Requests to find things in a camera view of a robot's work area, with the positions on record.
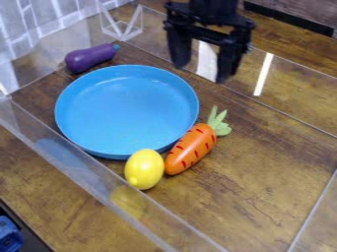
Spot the clear acrylic enclosure wall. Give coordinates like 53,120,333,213
0,0,337,252

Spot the orange toy carrot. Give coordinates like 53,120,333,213
164,106,231,175

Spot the yellow toy lemon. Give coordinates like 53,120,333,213
124,149,164,190

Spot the purple toy eggplant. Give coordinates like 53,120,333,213
64,43,120,74

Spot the blue round plate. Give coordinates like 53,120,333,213
53,65,199,159

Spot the blue object at corner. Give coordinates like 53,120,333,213
0,216,24,252

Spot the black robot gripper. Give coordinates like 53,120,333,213
163,0,255,83

